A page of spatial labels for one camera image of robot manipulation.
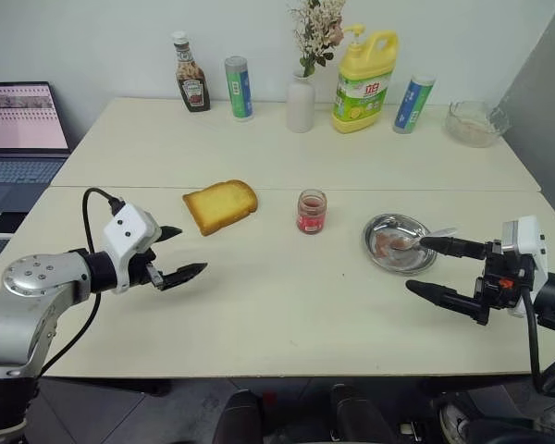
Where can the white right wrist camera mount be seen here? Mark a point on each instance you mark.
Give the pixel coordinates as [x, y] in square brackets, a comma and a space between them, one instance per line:
[527, 250]

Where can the blue green cylindrical can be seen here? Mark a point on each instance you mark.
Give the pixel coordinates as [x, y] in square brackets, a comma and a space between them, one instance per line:
[414, 104]
[238, 88]

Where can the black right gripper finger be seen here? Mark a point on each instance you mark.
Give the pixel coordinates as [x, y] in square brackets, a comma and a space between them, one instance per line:
[441, 296]
[451, 245]

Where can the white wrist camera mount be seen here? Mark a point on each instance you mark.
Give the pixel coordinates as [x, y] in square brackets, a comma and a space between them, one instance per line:
[527, 250]
[127, 238]

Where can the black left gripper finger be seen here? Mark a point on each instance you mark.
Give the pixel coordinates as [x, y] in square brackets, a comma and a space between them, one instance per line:
[185, 273]
[170, 231]

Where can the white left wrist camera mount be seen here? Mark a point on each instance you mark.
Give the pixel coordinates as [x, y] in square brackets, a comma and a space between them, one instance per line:
[127, 238]

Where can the yellow dish soap bottle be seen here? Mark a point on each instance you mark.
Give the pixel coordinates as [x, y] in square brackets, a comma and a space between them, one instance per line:
[363, 81]

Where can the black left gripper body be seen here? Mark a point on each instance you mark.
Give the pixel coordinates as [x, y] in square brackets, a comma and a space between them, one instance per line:
[145, 269]

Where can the slice of toast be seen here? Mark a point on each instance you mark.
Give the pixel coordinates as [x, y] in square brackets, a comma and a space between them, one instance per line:
[221, 207]

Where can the dried flower bouquet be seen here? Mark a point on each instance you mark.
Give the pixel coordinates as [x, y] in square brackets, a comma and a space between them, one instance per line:
[316, 30]

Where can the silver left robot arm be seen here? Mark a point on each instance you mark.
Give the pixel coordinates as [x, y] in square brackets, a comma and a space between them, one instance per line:
[23, 296]

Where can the round metal plate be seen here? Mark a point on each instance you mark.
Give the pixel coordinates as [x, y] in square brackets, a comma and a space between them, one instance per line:
[398, 250]

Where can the small red jam jar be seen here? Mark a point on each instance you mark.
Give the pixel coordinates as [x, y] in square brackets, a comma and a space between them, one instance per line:
[312, 213]

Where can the clear glass bowl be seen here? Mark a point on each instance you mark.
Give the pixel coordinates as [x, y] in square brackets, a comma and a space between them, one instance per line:
[476, 122]

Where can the ketchup bottle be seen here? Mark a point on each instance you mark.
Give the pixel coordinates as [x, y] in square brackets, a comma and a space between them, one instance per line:
[193, 74]

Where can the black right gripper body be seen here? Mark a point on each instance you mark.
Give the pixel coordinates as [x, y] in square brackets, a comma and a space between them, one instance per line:
[499, 282]

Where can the white ceramic vase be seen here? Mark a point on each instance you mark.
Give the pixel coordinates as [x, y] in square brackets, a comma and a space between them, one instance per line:
[300, 104]

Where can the open laptop computer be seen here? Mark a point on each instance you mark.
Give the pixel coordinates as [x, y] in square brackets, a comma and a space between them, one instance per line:
[14, 152]

